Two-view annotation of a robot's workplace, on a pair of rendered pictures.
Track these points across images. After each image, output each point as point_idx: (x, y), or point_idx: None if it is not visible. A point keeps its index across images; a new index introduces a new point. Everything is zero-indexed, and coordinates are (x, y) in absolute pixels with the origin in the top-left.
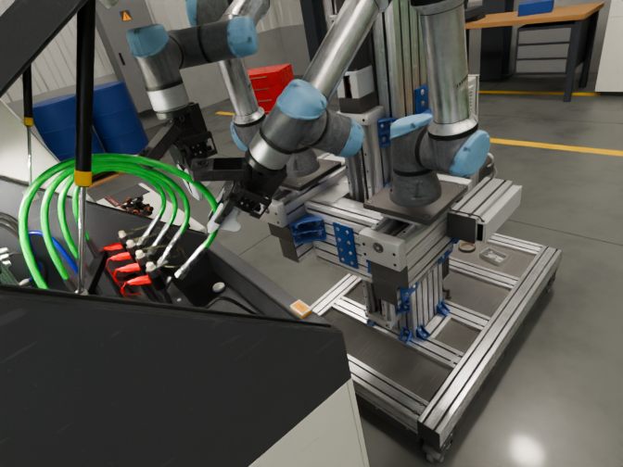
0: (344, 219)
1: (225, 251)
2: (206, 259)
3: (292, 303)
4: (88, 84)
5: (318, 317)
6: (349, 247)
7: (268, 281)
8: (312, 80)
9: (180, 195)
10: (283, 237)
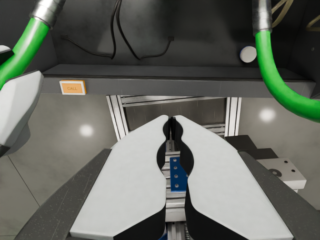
0: (184, 197)
1: (258, 92)
2: (300, 69)
3: (91, 86)
4: None
5: (53, 91)
6: (176, 171)
7: (149, 92)
8: None
9: (305, 98)
10: (249, 151)
